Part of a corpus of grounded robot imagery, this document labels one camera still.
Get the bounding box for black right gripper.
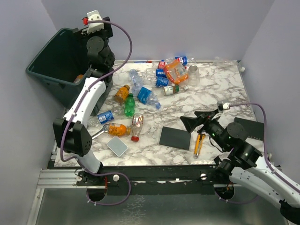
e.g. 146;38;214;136
180;108;229;150

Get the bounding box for red cap clear bottle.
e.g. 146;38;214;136
131;114;144;142

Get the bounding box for crushed orange label bottle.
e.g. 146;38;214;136
73;74;84;83

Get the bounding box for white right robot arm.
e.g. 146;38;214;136
180;110;300;225

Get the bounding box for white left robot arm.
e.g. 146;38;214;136
53;16;115;185

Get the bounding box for dark green plastic bin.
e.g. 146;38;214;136
25;27;114;117

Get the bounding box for yellow utility knife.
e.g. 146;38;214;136
194;134;206;158

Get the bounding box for black rectangular box centre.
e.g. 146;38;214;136
159;127;191;150

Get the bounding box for blue label bottle middle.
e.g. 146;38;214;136
155;77;172;88

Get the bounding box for big orange bottle at back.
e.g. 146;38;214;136
163;59;188;85

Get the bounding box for small orange juice bottle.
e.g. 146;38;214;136
114;85;130;105

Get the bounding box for clear crushed water bottle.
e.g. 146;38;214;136
129;69;144;87

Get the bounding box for pepsi bottle upper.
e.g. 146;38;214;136
145;68;166;79

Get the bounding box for pepsi bottle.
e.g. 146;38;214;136
165;56;196;66
145;68;166;79

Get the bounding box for pepsi bottle at back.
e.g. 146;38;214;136
165;56;196;66

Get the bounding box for black box right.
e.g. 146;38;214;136
234;117;264;141

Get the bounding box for green plastic bottle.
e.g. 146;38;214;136
124;93;135;117

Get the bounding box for red label bottle at back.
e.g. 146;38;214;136
152;60;166;69

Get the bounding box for blue label bottle left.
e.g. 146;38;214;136
87;109;123;128

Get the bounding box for white grey rectangular case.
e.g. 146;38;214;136
107;136;128;157

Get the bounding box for orange juice bottle lying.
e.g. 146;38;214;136
103;123;131;136

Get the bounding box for silver wrench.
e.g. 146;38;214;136
91;124;109;140

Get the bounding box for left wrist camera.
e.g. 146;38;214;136
82;10;104;34

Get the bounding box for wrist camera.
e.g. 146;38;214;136
217;100;230;113
82;10;104;34

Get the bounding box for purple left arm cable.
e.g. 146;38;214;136
60;20;133;207

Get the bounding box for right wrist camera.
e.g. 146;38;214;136
217;100;230;113

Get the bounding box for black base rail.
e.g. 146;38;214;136
76;165;230;196

